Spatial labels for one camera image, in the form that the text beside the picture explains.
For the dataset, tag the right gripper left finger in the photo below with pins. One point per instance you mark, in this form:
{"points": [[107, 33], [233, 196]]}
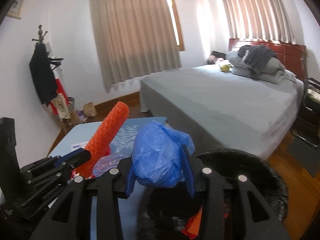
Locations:
{"points": [[70, 215]]}

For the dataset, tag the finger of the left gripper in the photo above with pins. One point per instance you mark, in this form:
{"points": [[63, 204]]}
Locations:
{"points": [[67, 159]]}

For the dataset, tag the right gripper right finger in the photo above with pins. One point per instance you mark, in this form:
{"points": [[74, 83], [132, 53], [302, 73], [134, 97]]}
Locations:
{"points": [[242, 196]]}

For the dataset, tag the orange bubble wrap sheet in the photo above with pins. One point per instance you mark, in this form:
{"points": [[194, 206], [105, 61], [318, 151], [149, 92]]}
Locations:
{"points": [[98, 145]]}

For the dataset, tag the blue plastic bag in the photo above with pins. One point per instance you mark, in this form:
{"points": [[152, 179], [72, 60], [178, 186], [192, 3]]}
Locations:
{"points": [[156, 160]]}

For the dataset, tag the black trash bin bag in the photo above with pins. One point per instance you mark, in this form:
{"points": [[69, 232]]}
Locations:
{"points": [[169, 214]]}

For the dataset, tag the wooden coat rack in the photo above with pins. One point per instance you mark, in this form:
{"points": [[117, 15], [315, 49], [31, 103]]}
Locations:
{"points": [[55, 64]]}

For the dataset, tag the purple item on floor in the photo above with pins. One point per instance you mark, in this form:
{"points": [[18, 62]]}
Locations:
{"points": [[81, 116]]}

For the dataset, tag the beige tote bag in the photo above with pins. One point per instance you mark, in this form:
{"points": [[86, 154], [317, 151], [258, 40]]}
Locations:
{"points": [[61, 107]]}

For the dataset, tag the brown paper bag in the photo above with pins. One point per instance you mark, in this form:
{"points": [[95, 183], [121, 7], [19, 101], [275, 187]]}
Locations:
{"points": [[89, 110]]}

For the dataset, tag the striped basket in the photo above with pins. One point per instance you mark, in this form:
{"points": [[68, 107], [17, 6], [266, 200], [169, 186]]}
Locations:
{"points": [[71, 104]]}

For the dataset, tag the black hanging coat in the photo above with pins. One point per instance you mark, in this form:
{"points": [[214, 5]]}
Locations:
{"points": [[42, 75]]}

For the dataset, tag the red hanging bag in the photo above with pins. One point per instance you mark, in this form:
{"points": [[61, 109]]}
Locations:
{"points": [[60, 89]]}

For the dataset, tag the grey sheeted bed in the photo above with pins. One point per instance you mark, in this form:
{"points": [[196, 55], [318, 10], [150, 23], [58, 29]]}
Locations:
{"points": [[223, 110]]}

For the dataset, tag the grey pillow stack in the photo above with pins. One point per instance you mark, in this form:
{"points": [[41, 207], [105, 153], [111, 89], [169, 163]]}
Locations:
{"points": [[274, 72]]}

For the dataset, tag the yellow plush toy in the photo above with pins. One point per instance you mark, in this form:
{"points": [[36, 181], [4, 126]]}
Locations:
{"points": [[226, 68]]}

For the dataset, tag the beige left curtain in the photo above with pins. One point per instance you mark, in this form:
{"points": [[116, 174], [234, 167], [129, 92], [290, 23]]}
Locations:
{"points": [[133, 38]]}

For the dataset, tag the beige curtain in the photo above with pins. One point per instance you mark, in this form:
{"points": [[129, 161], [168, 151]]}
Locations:
{"points": [[133, 38], [265, 20]]}

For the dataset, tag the dark grey folded blanket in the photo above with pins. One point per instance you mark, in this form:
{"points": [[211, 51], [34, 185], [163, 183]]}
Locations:
{"points": [[255, 58]]}

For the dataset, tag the red wooden headboard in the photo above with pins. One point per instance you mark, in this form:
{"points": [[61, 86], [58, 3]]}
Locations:
{"points": [[292, 56]]}

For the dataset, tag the black bag on nightstand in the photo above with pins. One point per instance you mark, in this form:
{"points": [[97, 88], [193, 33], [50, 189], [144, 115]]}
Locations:
{"points": [[218, 55]]}

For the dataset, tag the beige right curtain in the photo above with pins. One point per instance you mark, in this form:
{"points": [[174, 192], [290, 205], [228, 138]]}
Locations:
{"points": [[265, 20]]}

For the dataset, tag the framed wall picture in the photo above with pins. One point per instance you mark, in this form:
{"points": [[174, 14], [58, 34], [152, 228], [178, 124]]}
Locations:
{"points": [[15, 10]]}

